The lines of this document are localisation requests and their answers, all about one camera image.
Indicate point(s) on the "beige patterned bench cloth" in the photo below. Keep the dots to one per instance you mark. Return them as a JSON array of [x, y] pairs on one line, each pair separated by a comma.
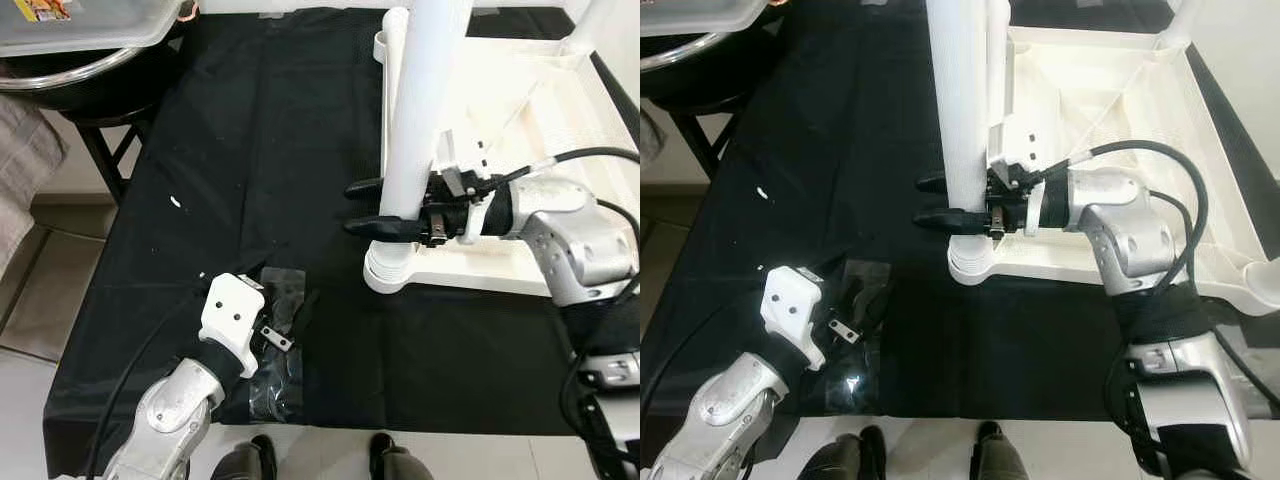
[[650, 135], [25, 170]]

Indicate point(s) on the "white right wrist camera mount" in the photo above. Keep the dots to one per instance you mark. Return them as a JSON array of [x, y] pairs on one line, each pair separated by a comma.
[[1020, 135], [460, 150]]

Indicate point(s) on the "black round bowl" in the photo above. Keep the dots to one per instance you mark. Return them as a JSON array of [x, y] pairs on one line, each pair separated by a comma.
[[70, 80], [680, 65]]

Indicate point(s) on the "black table cloth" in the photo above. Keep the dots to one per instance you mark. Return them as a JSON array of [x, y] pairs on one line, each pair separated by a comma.
[[250, 130], [850, 130]]

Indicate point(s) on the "black metal stool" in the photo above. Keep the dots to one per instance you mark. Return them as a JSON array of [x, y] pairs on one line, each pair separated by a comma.
[[700, 135], [100, 150]]

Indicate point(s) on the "narrow clear tape strip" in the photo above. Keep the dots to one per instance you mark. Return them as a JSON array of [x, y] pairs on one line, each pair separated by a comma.
[[855, 385], [278, 400]]

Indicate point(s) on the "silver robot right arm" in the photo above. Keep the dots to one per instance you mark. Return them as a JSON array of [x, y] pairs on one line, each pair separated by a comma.
[[570, 240], [1130, 230]]

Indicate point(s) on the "clear plastic storage box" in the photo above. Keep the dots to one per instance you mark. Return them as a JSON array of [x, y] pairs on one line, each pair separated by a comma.
[[90, 22], [700, 15]]

